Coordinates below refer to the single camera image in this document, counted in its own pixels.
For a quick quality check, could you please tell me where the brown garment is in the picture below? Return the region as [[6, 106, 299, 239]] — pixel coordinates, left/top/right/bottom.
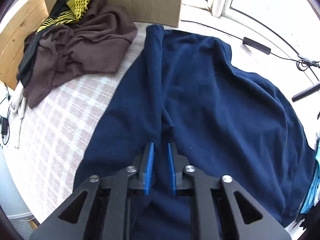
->
[[24, 0, 138, 109]]

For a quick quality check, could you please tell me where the light wooden board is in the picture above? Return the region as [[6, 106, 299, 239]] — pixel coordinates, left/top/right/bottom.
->
[[42, 0, 185, 28]]

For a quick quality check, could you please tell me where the black cable with inline remote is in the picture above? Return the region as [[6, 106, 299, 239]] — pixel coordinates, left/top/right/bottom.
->
[[182, 20, 320, 72]]

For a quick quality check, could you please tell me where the black yellow patterned garment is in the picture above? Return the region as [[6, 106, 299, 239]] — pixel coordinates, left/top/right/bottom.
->
[[16, 0, 95, 88]]

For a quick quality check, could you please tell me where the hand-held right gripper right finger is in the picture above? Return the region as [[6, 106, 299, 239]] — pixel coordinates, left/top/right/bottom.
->
[[166, 142, 292, 240]]

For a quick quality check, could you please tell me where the beige knit garment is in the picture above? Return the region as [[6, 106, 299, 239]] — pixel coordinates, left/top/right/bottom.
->
[[9, 81, 27, 148]]

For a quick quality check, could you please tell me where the light blue folded garment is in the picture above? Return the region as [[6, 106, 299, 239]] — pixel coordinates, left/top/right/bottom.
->
[[300, 137, 320, 214]]

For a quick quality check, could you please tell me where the navy blue t-shirt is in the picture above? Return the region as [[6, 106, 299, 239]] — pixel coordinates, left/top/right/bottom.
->
[[74, 24, 316, 240]]

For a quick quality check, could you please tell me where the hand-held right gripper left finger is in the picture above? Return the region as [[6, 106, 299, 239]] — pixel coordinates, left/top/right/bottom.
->
[[29, 142, 155, 240]]

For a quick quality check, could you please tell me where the black power adapter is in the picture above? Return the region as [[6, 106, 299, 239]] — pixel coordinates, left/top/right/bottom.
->
[[0, 117, 9, 136]]

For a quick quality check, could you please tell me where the pine plank panel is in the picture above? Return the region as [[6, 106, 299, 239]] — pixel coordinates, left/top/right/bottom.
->
[[0, 0, 49, 83]]

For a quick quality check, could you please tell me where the pink plaid blanket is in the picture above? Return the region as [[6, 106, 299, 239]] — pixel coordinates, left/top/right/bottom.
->
[[5, 20, 318, 230]]

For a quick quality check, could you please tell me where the black mini tripod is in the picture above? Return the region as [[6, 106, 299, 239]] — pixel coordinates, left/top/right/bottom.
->
[[291, 82, 320, 120]]

